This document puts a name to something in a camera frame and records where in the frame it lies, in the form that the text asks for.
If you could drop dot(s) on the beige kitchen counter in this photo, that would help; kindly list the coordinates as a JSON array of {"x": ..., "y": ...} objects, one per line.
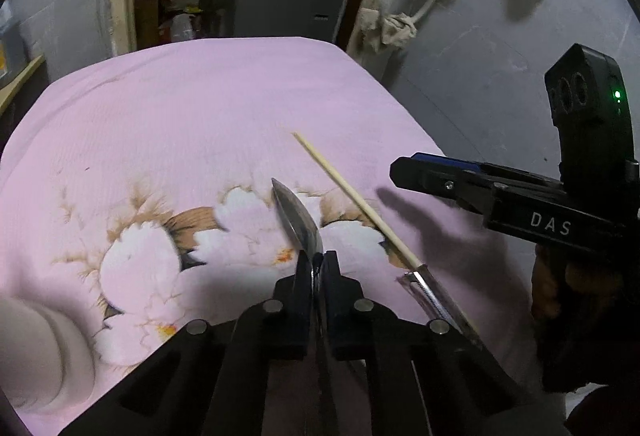
[{"x": 22, "y": 86}]

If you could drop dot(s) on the grey appliance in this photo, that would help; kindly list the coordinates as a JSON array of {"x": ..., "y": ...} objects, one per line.
[{"x": 285, "y": 1}]

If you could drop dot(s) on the pink floral printed cloth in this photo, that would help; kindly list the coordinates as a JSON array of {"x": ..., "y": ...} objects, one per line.
[{"x": 175, "y": 116}]

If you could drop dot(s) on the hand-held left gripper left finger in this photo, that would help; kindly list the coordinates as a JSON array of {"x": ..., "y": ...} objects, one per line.
[{"x": 302, "y": 296}]

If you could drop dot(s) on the wooden chopstick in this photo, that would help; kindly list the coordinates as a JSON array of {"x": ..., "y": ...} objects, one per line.
[{"x": 350, "y": 196}]

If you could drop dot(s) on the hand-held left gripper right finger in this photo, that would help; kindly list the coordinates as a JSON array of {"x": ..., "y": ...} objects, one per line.
[{"x": 334, "y": 296}]

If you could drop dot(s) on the knotted beige rag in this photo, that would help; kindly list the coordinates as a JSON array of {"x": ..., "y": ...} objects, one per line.
[{"x": 395, "y": 31}]

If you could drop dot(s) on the silver spoon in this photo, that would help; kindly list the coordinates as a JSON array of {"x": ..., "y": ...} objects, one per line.
[{"x": 300, "y": 221}]

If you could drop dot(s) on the white plastic container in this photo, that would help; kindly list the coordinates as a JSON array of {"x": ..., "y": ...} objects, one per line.
[{"x": 182, "y": 27}]

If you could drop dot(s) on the serrated metal tongs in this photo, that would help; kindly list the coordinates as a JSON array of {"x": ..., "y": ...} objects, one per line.
[{"x": 435, "y": 296}]

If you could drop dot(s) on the person's right hand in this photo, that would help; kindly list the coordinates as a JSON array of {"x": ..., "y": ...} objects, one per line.
[{"x": 547, "y": 296}]

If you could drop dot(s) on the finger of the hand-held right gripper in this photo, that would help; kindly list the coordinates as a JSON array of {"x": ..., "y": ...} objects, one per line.
[
  {"x": 440, "y": 183},
  {"x": 450, "y": 159}
]

